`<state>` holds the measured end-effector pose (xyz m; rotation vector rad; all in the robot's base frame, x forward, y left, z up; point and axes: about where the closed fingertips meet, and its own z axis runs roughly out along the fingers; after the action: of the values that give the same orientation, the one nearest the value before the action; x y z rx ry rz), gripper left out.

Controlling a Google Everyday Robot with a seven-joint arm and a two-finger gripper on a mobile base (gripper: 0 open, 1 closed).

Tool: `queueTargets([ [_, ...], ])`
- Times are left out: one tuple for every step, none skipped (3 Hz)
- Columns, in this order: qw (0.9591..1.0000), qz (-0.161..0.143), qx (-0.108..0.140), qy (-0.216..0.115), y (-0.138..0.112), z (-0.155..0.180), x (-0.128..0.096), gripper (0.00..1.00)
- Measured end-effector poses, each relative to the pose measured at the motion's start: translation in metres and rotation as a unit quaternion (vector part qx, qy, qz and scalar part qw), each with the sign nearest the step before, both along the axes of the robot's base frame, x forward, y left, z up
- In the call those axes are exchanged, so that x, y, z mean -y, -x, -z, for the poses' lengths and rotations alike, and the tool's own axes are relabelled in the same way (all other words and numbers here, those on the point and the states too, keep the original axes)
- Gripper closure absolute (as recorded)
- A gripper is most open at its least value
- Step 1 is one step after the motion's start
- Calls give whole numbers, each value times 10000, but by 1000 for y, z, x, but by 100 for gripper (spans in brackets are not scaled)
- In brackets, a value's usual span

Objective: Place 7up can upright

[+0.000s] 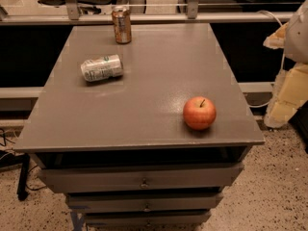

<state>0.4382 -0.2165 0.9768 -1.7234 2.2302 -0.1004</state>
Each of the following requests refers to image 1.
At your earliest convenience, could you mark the white green 7up can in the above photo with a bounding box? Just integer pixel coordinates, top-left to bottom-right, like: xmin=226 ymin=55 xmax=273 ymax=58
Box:
xmin=81 ymin=55 xmax=124 ymax=82

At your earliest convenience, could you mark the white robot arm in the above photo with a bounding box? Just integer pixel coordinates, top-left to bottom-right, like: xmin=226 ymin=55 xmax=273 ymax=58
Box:
xmin=264 ymin=0 xmax=308 ymax=128

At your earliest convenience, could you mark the orange brown soda can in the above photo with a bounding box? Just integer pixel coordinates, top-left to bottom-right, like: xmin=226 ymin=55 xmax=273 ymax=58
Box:
xmin=112 ymin=6 xmax=132 ymax=44

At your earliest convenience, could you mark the grey drawer cabinet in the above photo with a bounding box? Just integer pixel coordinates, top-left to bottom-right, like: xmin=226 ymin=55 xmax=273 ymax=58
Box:
xmin=13 ymin=23 xmax=266 ymax=228

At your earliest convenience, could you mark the red apple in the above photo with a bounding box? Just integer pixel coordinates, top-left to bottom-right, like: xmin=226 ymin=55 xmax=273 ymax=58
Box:
xmin=183 ymin=96 xmax=217 ymax=131

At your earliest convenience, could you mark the top grey drawer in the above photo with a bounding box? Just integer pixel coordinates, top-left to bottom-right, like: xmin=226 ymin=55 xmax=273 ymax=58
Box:
xmin=38 ymin=163 xmax=244 ymax=193

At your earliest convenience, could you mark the grey drawer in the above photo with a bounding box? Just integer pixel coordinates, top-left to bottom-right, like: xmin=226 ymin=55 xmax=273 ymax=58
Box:
xmin=38 ymin=163 xmax=244 ymax=193
xmin=66 ymin=192 xmax=222 ymax=213
xmin=85 ymin=210 xmax=211 ymax=227

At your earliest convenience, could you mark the middle grey drawer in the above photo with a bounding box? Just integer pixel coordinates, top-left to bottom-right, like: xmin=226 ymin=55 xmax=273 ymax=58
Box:
xmin=66 ymin=192 xmax=222 ymax=213

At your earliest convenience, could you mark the bottom grey drawer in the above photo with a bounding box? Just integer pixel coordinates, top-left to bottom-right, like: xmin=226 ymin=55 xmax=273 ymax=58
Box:
xmin=85 ymin=210 xmax=211 ymax=227

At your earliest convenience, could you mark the black stand on floor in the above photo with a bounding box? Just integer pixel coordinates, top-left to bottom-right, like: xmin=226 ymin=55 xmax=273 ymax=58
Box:
xmin=0 ymin=149 xmax=41 ymax=201

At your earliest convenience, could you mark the white cable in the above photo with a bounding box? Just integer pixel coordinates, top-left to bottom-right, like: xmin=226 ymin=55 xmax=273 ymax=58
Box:
xmin=246 ymin=10 xmax=288 ymax=110

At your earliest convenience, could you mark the metal railing frame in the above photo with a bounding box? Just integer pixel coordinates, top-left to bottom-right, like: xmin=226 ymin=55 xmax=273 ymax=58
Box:
xmin=0 ymin=0 xmax=306 ymax=26

